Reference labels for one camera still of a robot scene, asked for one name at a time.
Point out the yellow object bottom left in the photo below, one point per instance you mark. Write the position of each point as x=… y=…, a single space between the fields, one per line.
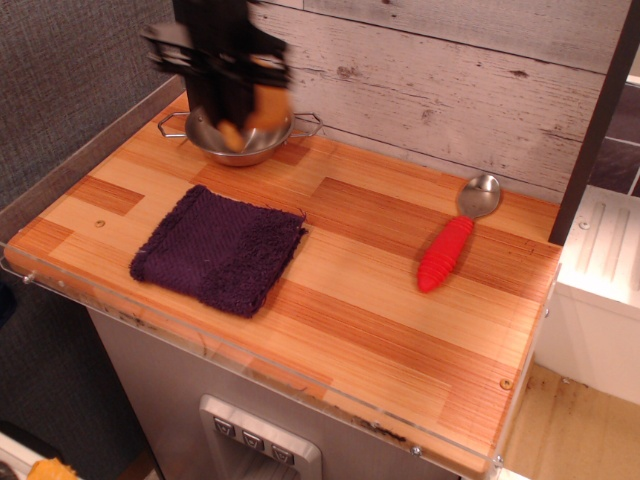
x=51 y=469

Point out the clear acrylic guard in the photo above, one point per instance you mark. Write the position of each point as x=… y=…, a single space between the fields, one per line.
x=435 y=448
x=61 y=178

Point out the yellow toy chicken leg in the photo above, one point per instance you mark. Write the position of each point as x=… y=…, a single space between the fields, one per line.
x=270 y=107

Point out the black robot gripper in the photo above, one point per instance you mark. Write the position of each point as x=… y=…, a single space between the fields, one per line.
x=216 y=39

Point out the silver dispenser button panel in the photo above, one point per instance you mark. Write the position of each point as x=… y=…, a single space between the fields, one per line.
x=255 y=442

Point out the purple rag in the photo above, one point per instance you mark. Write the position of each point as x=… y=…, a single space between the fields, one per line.
x=224 y=253

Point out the red handled metal spoon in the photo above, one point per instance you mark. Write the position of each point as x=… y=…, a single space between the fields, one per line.
x=478 y=198

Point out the dark right vertical post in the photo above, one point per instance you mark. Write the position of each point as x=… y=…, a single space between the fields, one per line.
x=604 y=110

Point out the small metal bowl with handles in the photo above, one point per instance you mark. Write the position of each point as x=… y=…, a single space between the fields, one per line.
x=256 y=145

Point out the clear acrylic front guard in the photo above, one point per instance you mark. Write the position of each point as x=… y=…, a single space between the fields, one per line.
x=435 y=448

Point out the clear acrylic left guard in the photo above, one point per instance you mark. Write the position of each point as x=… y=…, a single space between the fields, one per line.
x=61 y=178

